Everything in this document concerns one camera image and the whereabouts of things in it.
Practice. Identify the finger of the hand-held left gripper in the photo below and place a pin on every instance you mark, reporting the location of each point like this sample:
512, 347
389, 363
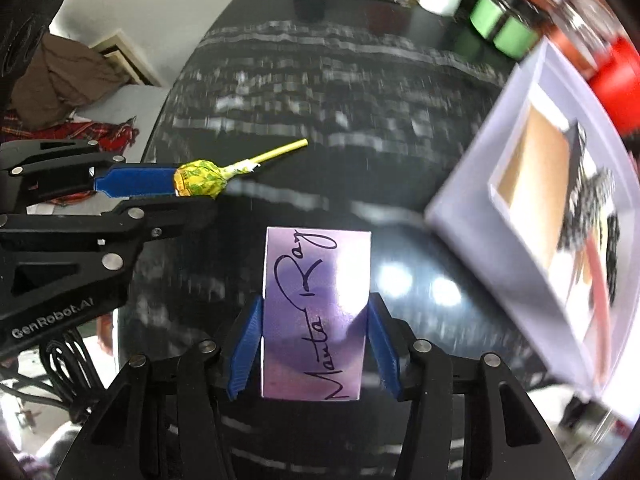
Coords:
135, 180
170, 212

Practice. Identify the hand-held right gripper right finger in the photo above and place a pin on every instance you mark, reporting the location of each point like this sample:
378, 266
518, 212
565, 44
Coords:
385, 350

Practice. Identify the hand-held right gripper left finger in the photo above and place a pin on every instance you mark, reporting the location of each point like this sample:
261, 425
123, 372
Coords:
245, 350

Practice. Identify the yellow lollipop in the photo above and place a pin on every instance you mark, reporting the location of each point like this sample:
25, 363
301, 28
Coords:
197, 178

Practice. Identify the purple card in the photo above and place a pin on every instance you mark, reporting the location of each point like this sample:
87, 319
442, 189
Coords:
315, 310

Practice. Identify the lavender gift box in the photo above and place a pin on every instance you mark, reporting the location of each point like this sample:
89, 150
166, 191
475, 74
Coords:
475, 200

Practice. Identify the gold rectangular box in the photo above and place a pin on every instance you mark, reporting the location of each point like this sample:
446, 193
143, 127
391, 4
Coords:
530, 160

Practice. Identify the black white checkered hair bow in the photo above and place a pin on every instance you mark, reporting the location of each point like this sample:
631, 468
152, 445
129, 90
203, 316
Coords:
585, 200

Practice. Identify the black lip gloss box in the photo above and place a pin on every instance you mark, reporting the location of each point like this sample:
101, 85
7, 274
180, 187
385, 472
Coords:
575, 150

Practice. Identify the red plaid scarf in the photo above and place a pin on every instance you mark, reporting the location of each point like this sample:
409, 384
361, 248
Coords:
90, 132

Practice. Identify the cream framed panel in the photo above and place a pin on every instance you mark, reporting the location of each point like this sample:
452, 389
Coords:
145, 70

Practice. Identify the brown cloth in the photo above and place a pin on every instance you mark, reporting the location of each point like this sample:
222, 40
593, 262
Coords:
60, 85

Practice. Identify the green jar with black lid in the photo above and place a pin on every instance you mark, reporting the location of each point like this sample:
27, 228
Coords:
510, 35

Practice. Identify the red round canister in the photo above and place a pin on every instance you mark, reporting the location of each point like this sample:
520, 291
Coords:
620, 85

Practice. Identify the clear jar with orange label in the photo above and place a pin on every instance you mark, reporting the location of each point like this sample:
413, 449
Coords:
580, 25

